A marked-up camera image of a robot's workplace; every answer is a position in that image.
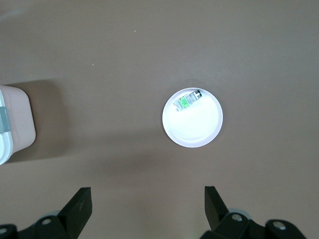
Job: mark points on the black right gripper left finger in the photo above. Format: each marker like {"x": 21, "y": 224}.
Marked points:
{"x": 74, "y": 211}

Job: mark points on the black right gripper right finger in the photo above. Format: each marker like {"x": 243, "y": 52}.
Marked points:
{"x": 214, "y": 209}

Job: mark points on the white round dish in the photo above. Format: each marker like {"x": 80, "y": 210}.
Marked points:
{"x": 194, "y": 129}

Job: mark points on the white lidded storage box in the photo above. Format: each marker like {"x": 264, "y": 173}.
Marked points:
{"x": 21, "y": 117}

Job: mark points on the green push button switch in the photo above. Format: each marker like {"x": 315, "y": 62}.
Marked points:
{"x": 186, "y": 102}

